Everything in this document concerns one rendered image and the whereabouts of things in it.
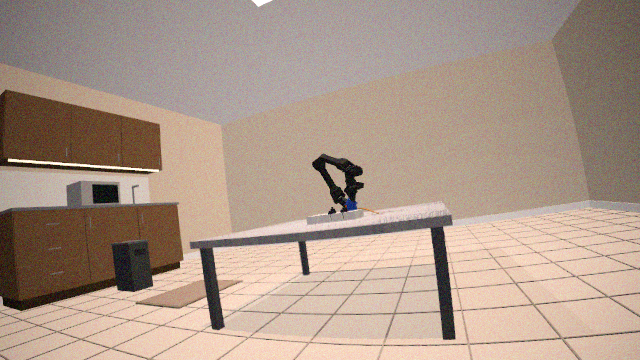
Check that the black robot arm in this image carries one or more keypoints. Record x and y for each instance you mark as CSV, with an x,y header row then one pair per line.
x,y
341,164

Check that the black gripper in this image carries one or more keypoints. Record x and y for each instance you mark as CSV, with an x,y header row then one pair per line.
x,y
351,188

